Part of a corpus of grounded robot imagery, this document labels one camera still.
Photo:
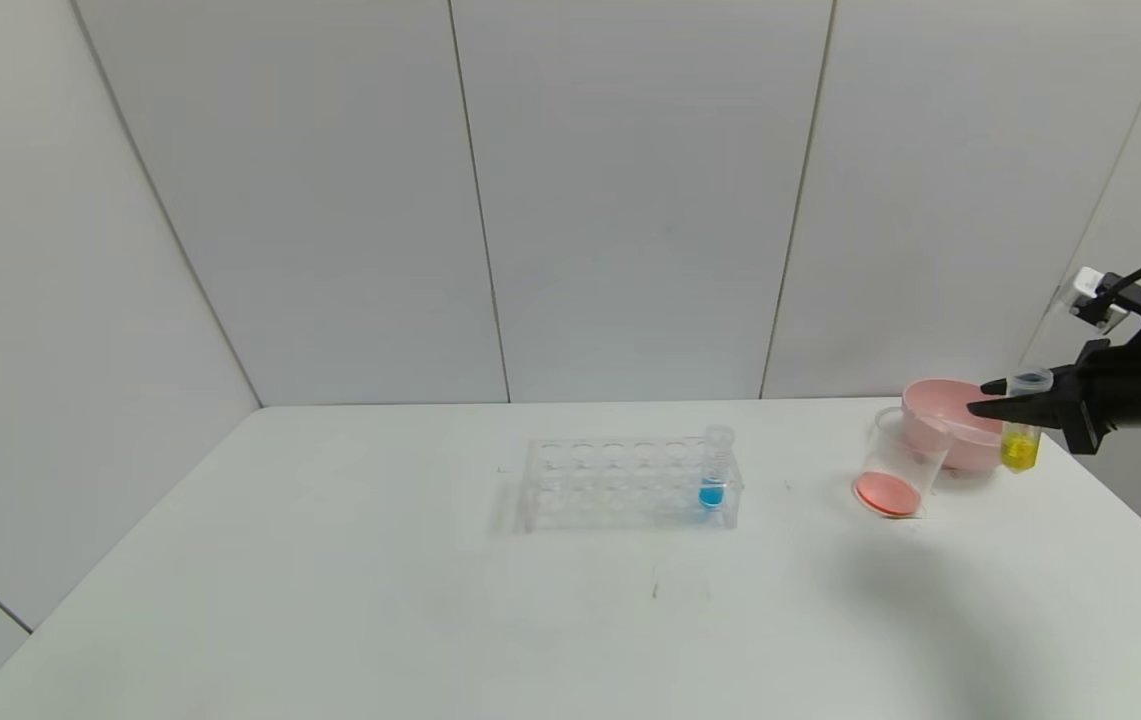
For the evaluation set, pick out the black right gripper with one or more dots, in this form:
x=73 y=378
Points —
x=1087 y=398

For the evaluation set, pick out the test tube with yellow pigment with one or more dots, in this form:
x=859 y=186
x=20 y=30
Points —
x=1020 y=450

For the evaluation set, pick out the test tube with red pigment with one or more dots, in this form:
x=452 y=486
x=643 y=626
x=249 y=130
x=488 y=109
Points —
x=960 y=432

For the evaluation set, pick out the clear glass beaker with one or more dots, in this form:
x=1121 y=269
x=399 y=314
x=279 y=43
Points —
x=895 y=465

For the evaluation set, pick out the test tube with blue pigment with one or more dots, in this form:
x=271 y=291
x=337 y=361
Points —
x=716 y=465

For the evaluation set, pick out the clear plastic test tube rack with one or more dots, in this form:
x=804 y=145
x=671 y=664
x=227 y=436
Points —
x=615 y=470

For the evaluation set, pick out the pink bowl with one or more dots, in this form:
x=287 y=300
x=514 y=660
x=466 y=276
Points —
x=935 y=400

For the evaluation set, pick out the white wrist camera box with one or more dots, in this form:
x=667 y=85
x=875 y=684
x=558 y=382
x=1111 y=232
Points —
x=1090 y=290

